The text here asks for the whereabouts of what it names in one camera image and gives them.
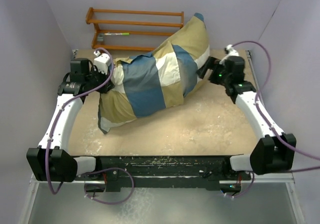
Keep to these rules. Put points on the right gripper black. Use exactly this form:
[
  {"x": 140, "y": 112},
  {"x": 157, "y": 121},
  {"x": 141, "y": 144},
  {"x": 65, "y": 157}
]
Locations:
[{"x": 201, "y": 71}]

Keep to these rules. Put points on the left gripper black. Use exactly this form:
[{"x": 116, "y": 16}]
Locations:
[{"x": 104, "y": 77}]

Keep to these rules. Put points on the patchwork pillowcase blue beige white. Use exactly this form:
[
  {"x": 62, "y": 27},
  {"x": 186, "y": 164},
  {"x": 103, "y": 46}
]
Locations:
[{"x": 147, "y": 83}]

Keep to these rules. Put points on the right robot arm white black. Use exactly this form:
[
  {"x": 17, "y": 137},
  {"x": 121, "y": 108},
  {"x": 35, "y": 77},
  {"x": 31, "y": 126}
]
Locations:
[{"x": 274, "y": 151}]

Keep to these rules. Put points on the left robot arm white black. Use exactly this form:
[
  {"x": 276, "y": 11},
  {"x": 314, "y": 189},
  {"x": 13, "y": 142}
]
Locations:
[{"x": 50, "y": 160}]

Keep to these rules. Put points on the green white pen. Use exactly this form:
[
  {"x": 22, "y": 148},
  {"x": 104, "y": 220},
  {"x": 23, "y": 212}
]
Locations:
[{"x": 117, "y": 34}]

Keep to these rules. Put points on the orange wooden rack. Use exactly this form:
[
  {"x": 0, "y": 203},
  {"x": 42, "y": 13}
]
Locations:
[{"x": 134, "y": 27}]

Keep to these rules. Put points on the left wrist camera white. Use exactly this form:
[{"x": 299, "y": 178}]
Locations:
[{"x": 102, "y": 62}]

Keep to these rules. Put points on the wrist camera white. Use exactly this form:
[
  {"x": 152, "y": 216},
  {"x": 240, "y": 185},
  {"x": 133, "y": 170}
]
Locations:
[
  {"x": 102, "y": 62},
  {"x": 229, "y": 51}
]

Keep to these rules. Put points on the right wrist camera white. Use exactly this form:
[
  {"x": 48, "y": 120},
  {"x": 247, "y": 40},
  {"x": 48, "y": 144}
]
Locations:
[{"x": 229, "y": 51}]

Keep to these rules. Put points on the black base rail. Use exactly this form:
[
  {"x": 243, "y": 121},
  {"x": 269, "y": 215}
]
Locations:
[{"x": 204, "y": 166}]

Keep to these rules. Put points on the aluminium frame rail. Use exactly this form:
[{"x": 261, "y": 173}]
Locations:
[{"x": 125, "y": 181}]

